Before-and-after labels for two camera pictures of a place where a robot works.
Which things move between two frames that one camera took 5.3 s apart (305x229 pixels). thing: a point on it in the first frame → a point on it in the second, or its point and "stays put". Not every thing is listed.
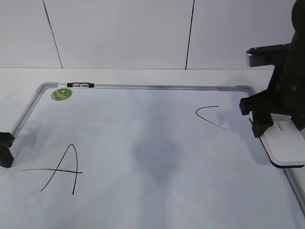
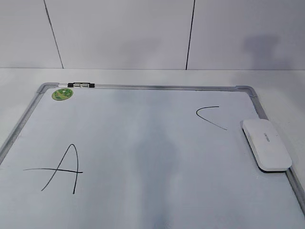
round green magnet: [61, 94] stays put
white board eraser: [284, 142] → [267, 146]
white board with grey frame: [98, 155] stays put
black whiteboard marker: [80, 84] stays put
